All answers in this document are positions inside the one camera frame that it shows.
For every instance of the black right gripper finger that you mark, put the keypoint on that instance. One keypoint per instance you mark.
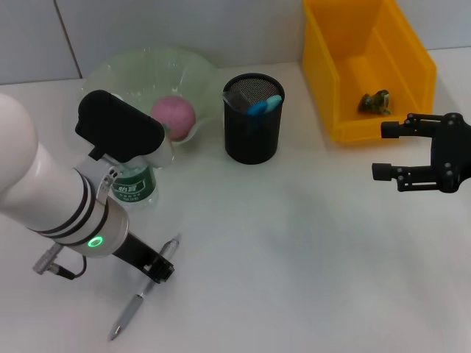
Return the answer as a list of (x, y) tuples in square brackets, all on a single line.
[(408, 176), (404, 128)]

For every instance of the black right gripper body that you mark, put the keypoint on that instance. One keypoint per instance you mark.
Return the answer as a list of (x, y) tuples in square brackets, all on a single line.
[(450, 154)]

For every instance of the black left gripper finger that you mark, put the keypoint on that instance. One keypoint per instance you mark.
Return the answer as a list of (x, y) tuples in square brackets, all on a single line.
[(156, 276), (166, 264)]

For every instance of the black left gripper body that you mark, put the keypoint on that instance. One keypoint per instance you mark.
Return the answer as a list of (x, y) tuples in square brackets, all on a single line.
[(136, 250)]

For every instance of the grey ballpoint pen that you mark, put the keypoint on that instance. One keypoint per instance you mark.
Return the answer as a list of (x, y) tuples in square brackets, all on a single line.
[(129, 312)]

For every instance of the clear water bottle green label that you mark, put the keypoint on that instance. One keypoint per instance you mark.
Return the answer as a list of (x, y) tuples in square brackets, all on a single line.
[(134, 185)]

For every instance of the blue pen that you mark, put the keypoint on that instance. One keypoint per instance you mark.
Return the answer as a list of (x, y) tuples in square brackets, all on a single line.
[(263, 106)]

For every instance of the pink peach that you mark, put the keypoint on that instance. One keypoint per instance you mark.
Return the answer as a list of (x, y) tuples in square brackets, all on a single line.
[(176, 112)]

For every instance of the clear plastic ruler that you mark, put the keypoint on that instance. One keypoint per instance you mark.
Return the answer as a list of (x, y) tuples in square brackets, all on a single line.
[(235, 99)]

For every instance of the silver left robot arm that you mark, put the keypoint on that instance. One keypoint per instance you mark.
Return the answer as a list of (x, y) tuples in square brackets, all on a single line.
[(44, 191)]

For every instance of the black mesh pen cup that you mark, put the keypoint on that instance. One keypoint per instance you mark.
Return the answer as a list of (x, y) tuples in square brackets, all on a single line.
[(252, 143)]

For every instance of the green glass fruit plate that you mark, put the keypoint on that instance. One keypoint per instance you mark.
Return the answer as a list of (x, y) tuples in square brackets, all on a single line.
[(147, 70)]

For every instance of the yellow plastic bin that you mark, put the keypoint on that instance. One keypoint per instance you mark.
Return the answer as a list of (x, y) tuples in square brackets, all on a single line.
[(342, 55)]

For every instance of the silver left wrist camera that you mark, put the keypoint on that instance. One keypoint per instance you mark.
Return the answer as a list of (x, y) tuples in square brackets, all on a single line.
[(117, 125)]

